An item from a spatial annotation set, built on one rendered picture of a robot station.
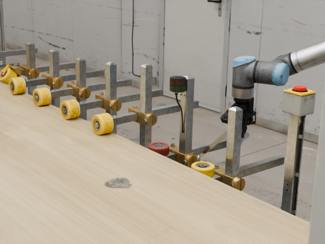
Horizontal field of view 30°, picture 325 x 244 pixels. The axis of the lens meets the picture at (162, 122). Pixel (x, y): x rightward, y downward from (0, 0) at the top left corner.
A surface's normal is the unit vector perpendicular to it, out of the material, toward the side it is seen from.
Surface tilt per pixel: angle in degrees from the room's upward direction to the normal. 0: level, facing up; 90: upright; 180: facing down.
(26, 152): 0
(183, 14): 90
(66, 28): 90
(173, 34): 90
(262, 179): 0
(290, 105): 90
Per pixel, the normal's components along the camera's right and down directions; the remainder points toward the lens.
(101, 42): -0.75, 0.18
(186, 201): 0.02, -0.96
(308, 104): 0.62, 0.25
